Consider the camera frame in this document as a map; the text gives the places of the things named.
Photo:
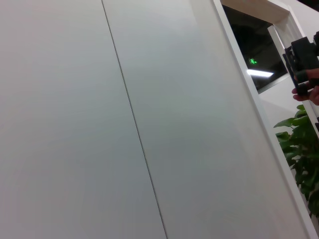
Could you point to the operator bare hand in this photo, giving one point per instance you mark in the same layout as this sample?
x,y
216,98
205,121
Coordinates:
x,y
314,95

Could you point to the black handheld teleoperation controller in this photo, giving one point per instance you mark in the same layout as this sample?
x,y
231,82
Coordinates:
x,y
302,56

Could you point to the green leafy potted plant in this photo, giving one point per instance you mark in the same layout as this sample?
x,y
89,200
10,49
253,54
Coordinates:
x,y
306,154

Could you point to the white fluorescent ceiling light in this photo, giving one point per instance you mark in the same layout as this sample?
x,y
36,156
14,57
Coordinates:
x,y
259,73

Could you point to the green exit sign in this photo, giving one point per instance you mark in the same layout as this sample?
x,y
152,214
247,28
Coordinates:
x,y
253,61

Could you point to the white window frame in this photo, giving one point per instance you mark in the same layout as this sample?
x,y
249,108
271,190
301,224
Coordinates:
x,y
279,18

